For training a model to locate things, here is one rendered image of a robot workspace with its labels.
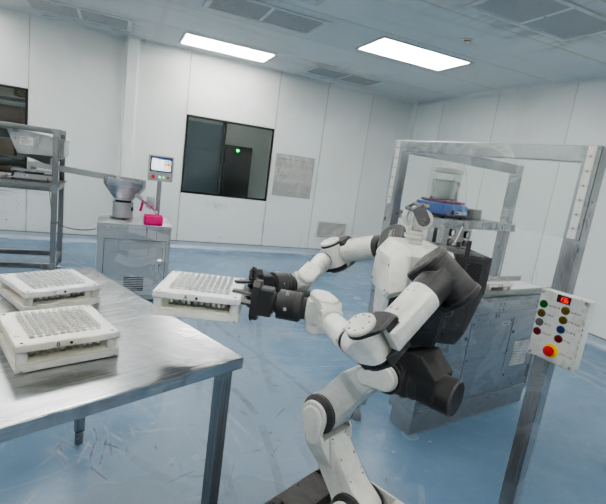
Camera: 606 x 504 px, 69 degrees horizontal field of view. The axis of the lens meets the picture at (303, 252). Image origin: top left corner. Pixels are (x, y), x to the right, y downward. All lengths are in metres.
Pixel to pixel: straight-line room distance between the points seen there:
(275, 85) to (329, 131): 1.17
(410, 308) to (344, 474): 0.82
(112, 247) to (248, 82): 3.94
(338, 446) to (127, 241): 2.98
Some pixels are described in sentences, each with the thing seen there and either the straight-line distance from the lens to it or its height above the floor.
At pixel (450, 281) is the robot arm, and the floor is 1.21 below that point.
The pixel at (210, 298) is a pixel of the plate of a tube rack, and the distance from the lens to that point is 1.27.
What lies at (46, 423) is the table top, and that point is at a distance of 1.13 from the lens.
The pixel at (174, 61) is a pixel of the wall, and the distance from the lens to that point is 7.10.
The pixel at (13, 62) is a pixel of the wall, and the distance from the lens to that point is 7.12.
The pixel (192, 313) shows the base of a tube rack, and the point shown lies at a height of 1.00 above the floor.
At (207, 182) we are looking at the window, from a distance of 7.09.
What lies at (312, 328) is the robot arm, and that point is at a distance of 1.29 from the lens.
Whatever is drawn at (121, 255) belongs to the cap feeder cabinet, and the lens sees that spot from 4.24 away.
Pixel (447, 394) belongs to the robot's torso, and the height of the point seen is 0.85.
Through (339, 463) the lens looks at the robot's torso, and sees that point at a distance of 1.73.
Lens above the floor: 1.43
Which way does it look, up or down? 10 degrees down
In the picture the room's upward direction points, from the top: 8 degrees clockwise
